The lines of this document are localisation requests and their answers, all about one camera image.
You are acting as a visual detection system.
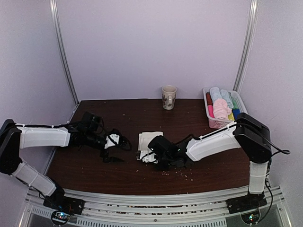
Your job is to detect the cream towel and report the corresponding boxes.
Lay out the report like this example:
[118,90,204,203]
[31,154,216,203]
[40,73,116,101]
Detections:
[138,131,164,151]

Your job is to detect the pink towel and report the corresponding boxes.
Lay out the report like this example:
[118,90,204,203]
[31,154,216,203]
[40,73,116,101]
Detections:
[207,105,214,118]
[213,98,232,120]

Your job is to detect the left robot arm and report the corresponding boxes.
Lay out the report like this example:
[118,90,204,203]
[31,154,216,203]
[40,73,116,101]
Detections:
[0,112,132,210]

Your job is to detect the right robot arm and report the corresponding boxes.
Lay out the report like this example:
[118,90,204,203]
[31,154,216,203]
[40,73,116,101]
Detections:
[140,113,290,209]

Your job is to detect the floral ceramic mug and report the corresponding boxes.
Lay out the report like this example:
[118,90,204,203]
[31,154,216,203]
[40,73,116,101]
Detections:
[161,85,177,110]

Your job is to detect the pink rolled towel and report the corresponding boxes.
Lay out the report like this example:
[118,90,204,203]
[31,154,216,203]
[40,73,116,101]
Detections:
[207,105,214,118]

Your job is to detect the dark red rolled towel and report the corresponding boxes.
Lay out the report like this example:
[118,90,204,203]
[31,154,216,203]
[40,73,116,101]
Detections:
[206,92,213,105]

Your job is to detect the white plastic basket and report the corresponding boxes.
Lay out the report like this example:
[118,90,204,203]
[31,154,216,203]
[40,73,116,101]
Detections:
[203,87,248,129]

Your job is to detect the yellow rolled towel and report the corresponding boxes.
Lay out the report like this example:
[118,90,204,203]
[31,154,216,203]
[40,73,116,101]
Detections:
[228,113,235,121]

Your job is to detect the light blue rolled towel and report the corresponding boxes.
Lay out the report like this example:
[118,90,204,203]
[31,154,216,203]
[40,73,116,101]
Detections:
[209,87,222,102]

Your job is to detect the pale blue rolled towel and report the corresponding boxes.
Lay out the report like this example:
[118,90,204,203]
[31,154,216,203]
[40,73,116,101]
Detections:
[220,89,234,109]

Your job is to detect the green rolled towel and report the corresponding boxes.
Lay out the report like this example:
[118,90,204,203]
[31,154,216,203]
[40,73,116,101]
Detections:
[231,97,239,109]

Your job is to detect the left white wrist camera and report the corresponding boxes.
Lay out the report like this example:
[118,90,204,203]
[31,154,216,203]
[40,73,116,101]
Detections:
[104,134,132,151]

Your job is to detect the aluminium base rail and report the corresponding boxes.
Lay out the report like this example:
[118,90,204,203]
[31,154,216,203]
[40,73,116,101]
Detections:
[17,186,295,227]

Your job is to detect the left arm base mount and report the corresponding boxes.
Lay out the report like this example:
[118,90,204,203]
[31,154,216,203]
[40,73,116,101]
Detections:
[43,196,85,226]

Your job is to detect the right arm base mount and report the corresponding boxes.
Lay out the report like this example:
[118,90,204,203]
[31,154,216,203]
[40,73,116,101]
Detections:
[226,195,267,225]

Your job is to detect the left aluminium frame post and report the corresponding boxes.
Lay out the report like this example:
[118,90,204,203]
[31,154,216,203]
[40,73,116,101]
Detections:
[49,0,79,105]

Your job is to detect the aluminium frame post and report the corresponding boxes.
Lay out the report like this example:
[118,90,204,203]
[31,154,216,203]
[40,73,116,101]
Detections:
[49,0,79,105]
[233,0,259,93]

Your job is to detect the right aluminium frame post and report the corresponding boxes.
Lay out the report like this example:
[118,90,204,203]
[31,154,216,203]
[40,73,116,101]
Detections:
[233,0,259,93]

